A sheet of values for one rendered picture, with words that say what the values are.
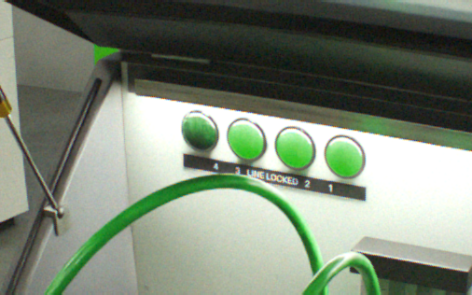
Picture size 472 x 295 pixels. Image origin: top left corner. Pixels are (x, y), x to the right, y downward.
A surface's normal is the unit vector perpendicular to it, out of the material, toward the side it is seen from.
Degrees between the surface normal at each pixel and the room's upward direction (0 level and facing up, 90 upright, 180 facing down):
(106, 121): 90
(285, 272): 90
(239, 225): 90
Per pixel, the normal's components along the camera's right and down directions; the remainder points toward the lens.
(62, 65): -0.44, 0.33
